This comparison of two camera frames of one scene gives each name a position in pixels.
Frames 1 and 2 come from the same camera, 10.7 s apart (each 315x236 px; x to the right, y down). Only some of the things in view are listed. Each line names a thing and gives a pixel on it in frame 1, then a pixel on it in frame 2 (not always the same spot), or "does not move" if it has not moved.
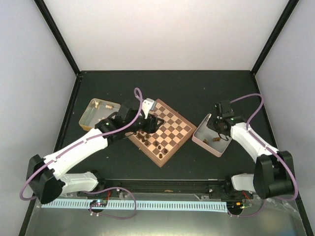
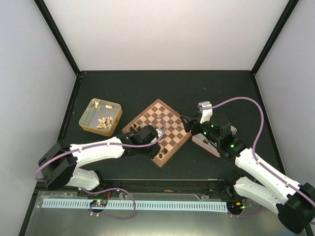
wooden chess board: [160, 146] does not move
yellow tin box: [97, 110] does not move
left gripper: [151, 128] -> [151, 154]
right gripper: [210, 125] -> [194, 122]
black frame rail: [209, 187] does not move
